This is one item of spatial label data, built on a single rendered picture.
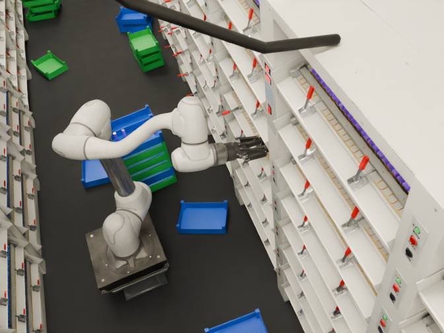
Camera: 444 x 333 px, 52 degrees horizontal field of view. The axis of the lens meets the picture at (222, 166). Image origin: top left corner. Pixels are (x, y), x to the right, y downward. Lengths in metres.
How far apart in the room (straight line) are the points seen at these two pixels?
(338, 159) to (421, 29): 0.34
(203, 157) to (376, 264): 0.80
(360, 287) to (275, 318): 1.22
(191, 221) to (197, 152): 1.25
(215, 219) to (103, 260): 0.75
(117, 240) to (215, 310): 0.67
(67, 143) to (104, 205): 1.24
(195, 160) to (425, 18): 0.94
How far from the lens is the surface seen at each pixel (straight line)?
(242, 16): 1.66
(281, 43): 1.00
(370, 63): 1.03
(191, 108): 1.65
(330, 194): 1.31
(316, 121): 1.23
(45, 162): 3.64
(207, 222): 2.88
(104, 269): 2.55
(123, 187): 2.35
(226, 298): 2.62
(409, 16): 1.18
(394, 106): 0.93
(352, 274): 1.40
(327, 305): 1.77
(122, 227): 2.33
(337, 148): 1.16
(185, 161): 1.71
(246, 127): 2.05
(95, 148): 1.93
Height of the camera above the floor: 2.36
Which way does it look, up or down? 49 degrees down
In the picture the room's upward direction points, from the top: 11 degrees counter-clockwise
